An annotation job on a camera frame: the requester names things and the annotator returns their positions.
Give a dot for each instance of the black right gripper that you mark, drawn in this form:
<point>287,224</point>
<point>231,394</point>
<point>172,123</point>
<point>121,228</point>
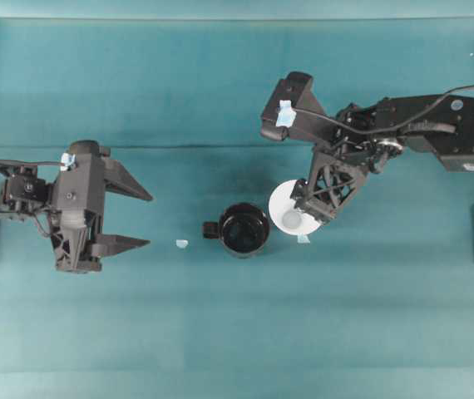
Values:
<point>337,172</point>

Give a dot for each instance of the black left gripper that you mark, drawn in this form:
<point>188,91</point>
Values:
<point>77,214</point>

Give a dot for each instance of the black plastic cup holder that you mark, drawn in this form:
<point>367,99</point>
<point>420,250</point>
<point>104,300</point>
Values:
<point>243,229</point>

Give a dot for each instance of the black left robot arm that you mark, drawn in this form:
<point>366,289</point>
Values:
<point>23,195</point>

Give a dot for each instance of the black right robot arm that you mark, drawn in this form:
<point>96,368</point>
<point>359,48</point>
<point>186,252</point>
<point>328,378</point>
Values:
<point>360,141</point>

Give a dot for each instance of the small white tape scrap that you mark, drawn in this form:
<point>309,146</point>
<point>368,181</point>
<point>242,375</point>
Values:
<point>181,243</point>

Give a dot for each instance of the small blue tape scrap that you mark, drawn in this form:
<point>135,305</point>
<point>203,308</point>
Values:
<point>303,239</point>

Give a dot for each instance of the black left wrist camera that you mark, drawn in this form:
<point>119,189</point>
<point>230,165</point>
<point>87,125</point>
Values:
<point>88,152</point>

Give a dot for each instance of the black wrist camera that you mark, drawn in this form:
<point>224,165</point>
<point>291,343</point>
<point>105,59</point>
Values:
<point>292,112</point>
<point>88,152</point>

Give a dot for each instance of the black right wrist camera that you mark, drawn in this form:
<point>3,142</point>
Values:
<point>292,112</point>

